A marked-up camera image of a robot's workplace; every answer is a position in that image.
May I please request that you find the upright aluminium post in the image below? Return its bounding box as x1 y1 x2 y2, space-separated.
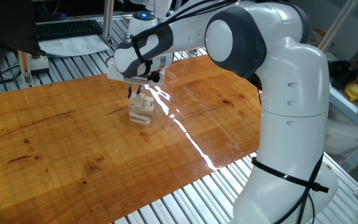
102 0 116 47

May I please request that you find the black object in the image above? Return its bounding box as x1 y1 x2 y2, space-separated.
330 60 353 90

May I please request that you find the white plastic bag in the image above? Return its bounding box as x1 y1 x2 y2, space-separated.
325 108 358 164

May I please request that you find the grey metal shelf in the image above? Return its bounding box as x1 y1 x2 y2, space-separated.
324 86 358 172

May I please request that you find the horizontal aluminium rail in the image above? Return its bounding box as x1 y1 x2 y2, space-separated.
35 12 133 26

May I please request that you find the black forearm cable strap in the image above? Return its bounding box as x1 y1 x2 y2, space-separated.
130 33 154 78

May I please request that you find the glossy wood pattern mat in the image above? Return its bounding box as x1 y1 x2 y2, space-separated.
0 54 264 224

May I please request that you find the slanted silver frame post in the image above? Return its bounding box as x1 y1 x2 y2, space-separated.
317 0 358 51

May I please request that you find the white paper stack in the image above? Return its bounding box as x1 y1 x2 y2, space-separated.
38 34 110 58

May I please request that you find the yellow toy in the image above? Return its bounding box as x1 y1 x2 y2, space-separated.
344 79 358 103

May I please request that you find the white button box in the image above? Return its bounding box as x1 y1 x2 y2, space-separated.
29 53 50 75

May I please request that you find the black cable tie band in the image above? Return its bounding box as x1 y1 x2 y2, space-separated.
251 156 330 194

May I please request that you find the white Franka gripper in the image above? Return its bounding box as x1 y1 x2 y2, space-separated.
106 57 167 100

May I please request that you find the wooden post with bracket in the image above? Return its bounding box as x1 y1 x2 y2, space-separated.
17 49 33 87

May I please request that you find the black keyboard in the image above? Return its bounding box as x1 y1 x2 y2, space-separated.
35 19 104 42

